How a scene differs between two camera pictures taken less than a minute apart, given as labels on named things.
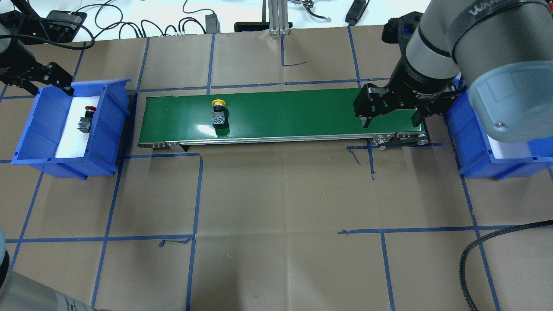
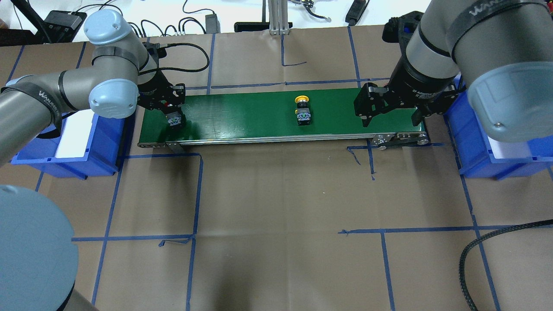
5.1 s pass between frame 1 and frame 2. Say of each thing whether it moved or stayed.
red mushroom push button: moved
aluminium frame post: stayed
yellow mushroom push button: moved
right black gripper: stayed
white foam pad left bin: stayed
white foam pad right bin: stayed
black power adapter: stayed
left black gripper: moved
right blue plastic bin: stayed
